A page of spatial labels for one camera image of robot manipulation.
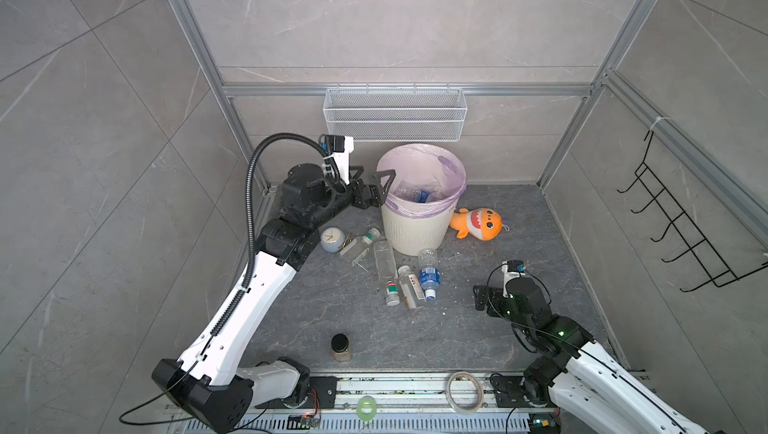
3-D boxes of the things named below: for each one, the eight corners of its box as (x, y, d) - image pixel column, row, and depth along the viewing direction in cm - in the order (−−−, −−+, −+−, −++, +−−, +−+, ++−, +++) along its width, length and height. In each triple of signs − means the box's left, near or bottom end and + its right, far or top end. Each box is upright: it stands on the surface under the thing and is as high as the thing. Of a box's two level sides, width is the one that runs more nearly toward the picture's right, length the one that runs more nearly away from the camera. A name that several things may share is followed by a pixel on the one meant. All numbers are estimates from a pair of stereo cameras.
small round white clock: (319, 253, 101) (317, 247, 98) (323, 232, 107) (321, 226, 104) (343, 253, 101) (342, 247, 98) (346, 232, 107) (344, 226, 104)
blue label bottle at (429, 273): (420, 301, 90) (421, 294, 86) (417, 258, 100) (418, 249, 96) (440, 301, 90) (443, 294, 86) (435, 258, 100) (437, 250, 96)
